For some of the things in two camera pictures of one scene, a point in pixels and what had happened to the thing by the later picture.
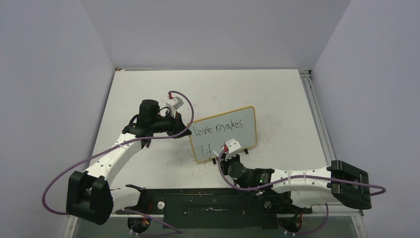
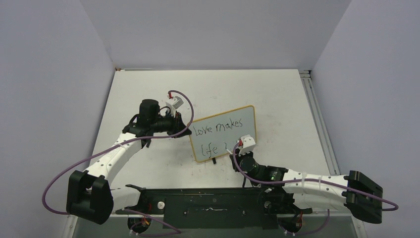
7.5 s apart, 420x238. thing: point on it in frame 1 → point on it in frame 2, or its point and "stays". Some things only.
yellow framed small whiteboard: [209, 135] stays
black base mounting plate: [236, 208] stays
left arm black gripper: [177, 125] stays
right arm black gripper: [224, 163] → [236, 151]
